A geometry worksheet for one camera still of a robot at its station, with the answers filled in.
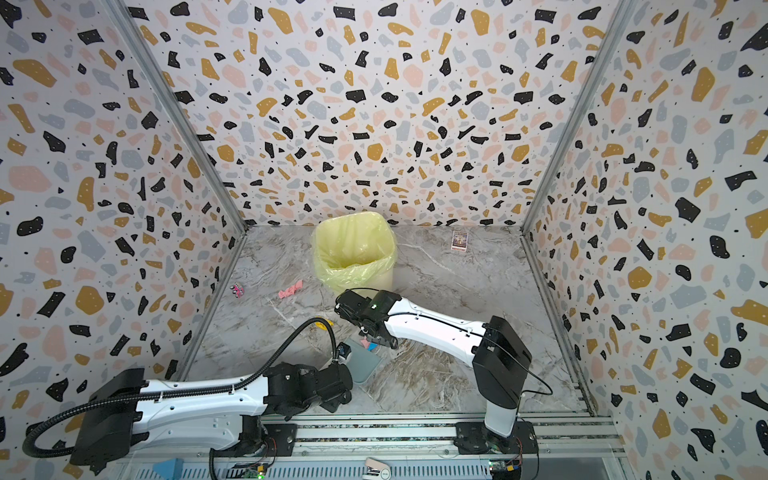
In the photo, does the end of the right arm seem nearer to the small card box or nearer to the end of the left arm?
the end of the left arm

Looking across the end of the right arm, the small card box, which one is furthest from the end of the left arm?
the small card box

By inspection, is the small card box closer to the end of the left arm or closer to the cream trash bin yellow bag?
the cream trash bin yellow bag

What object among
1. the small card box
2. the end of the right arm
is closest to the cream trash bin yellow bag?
the end of the right arm

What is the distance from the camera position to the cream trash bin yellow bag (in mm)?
781

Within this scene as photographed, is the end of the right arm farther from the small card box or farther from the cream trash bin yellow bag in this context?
the small card box
